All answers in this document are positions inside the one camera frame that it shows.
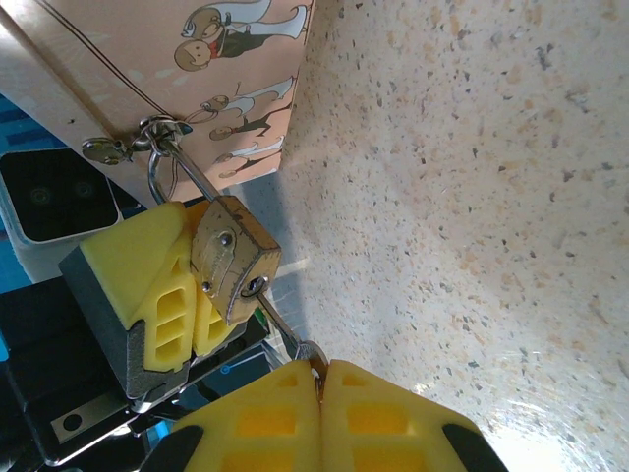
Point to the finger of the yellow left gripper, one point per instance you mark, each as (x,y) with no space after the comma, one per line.
(209,334)
(137,255)

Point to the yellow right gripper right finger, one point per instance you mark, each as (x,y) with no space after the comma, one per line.
(383,432)

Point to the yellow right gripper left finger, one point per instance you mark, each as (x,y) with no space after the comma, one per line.
(265,428)

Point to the small silver key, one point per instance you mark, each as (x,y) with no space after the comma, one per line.
(280,322)

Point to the brass padlock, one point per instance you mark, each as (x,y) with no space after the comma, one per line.
(231,255)

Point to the pink box with cartoon couple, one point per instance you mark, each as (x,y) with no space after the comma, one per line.
(123,49)

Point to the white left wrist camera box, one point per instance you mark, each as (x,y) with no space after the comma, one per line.
(54,196)

